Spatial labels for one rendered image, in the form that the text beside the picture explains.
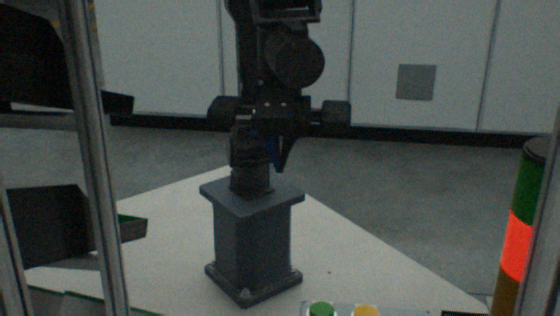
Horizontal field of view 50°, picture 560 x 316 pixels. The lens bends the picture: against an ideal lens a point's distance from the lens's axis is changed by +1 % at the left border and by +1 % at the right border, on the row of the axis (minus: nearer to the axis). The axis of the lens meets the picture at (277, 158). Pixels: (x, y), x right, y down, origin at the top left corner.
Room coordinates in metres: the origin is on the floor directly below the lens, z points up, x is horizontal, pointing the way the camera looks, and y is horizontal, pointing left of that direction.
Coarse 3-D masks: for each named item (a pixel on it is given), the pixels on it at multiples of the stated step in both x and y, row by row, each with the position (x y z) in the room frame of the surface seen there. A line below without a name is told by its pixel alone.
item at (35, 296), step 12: (36, 288) 0.61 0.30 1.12; (36, 300) 0.60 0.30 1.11; (48, 300) 0.62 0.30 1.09; (60, 300) 0.64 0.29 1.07; (72, 300) 0.48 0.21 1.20; (84, 300) 0.50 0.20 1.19; (96, 300) 0.52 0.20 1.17; (36, 312) 0.60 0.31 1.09; (48, 312) 0.62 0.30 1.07; (60, 312) 0.47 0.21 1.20; (72, 312) 0.48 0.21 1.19; (84, 312) 0.50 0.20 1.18; (96, 312) 0.52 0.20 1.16; (132, 312) 0.58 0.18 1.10; (144, 312) 0.61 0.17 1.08
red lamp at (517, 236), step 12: (516, 228) 0.38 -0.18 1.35; (528, 228) 0.38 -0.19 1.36; (504, 240) 0.40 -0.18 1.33; (516, 240) 0.38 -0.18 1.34; (528, 240) 0.37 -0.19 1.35; (504, 252) 0.39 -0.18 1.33; (516, 252) 0.38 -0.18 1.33; (504, 264) 0.39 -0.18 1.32; (516, 264) 0.38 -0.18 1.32; (516, 276) 0.38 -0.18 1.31
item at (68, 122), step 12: (0, 120) 0.52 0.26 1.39; (12, 120) 0.52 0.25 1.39; (24, 120) 0.52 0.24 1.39; (36, 120) 0.52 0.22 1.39; (48, 120) 0.52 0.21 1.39; (60, 120) 0.51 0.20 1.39; (72, 120) 0.51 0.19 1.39; (48, 264) 0.52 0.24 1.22; (60, 264) 0.52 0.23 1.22; (72, 264) 0.52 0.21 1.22; (84, 264) 0.51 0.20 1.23; (96, 264) 0.51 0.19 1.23
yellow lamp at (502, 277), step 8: (504, 272) 0.39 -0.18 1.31; (504, 280) 0.39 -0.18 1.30; (512, 280) 0.38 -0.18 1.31; (496, 288) 0.40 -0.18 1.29; (504, 288) 0.38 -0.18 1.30; (512, 288) 0.38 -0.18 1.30; (496, 296) 0.39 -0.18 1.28; (504, 296) 0.38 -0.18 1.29; (512, 296) 0.38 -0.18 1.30; (496, 304) 0.39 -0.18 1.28; (504, 304) 0.38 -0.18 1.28; (512, 304) 0.38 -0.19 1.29; (496, 312) 0.39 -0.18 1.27; (504, 312) 0.38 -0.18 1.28; (512, 312) 0.38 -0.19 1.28
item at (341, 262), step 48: (144, 192) 1.32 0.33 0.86; (192, 192) 1.32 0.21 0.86; (144, 240) 1.10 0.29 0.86; (192, 240) 1.10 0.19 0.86; (336, 240) 1.10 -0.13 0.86; (48, 288) 0.94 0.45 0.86; (96, 288) 0.94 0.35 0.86; (144, 288) 0.94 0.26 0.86; (192, 288) 0.94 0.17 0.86; (336, 288) 0.94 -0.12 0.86; (384, 288) 0.94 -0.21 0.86; (432, 288) 0.94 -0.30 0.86
